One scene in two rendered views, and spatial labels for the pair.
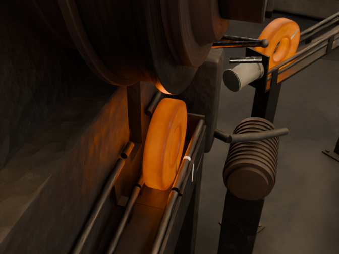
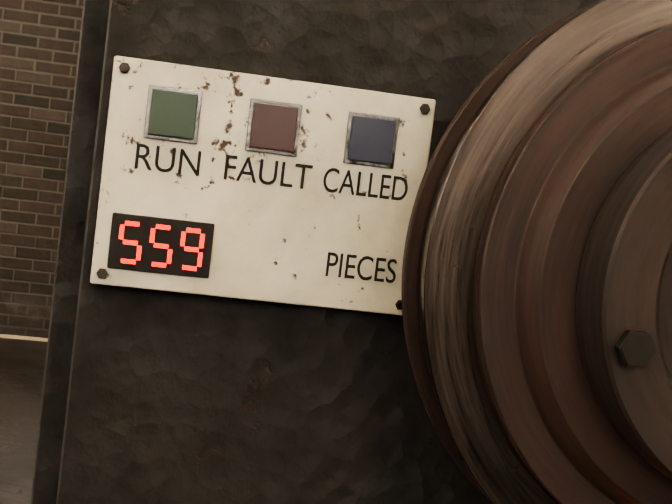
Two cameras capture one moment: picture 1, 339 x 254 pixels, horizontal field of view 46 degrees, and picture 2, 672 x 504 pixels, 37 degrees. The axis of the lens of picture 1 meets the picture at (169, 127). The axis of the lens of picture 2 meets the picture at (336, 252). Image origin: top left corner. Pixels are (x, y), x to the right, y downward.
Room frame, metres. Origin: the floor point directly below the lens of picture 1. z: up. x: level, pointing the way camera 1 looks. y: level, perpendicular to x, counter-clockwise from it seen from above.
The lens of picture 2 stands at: (-0.05, -0.59, 1.15)
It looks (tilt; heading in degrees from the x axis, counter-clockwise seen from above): 3 degrees down; 66
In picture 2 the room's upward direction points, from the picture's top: 7 degrees clockwise
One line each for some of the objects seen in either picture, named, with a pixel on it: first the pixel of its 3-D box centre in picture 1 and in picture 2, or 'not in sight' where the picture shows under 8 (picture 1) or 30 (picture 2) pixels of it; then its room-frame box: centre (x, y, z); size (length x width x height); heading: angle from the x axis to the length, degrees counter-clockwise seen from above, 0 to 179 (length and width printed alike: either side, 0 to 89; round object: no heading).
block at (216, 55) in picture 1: (193, 99); not in sight; (0.76, -0.05, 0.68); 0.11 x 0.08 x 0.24; 75
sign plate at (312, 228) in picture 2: not in sight; (265, 189); (0.23, 0.19, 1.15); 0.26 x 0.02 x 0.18; 165
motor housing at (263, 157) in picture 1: (242, 208); not in sight; (0.81, -0.22, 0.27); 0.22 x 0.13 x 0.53; 165
